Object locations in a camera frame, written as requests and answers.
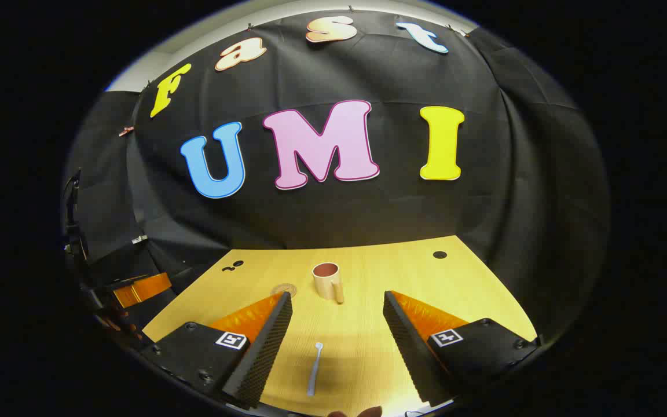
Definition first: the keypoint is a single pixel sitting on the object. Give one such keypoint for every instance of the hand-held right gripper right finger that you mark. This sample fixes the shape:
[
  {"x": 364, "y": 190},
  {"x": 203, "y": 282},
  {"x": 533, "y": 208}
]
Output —
[{"x": 406, "y": 341}]

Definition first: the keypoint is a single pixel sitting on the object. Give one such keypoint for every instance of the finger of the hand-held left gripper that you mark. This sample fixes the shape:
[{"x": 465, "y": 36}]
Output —
[{"x": 142, "y": 289}]

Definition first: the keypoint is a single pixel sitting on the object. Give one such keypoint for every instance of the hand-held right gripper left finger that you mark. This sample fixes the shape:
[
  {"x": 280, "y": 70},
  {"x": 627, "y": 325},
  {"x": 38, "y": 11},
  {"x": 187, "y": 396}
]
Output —
[{"x": 267, "y": 347}]

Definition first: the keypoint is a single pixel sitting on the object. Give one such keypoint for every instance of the grey toothbrush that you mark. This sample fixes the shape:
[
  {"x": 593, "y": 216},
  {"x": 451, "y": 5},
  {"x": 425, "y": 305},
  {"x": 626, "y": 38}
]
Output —
[{"x": 314, "y": 370}]

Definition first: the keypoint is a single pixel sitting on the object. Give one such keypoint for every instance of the round brown coaster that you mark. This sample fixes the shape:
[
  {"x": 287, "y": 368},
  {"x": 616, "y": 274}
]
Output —
[{"x": 284, "y": 288}]

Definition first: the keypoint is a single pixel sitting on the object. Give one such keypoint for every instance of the beige cup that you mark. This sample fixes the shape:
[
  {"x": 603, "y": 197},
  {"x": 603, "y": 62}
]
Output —
[{"x": 325, "y": 284}]

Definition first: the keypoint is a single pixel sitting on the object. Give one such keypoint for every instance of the wooden desktop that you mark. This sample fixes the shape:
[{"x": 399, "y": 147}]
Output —
[{"x": 356, "y": 324}]

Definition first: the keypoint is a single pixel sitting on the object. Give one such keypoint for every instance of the silver metal clip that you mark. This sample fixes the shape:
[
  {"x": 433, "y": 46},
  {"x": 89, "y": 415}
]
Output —
[{"x": 139, "y": 238}]

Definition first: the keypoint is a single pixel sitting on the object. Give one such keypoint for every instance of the red clip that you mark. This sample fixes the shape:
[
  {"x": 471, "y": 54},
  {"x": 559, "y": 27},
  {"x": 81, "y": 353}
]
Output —
[{"x": 127, "y": 131}]

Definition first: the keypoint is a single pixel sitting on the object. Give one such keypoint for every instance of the black backdrop cloth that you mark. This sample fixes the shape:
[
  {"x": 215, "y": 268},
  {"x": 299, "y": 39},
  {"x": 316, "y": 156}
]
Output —
[{"x": 368, "y": 214}]

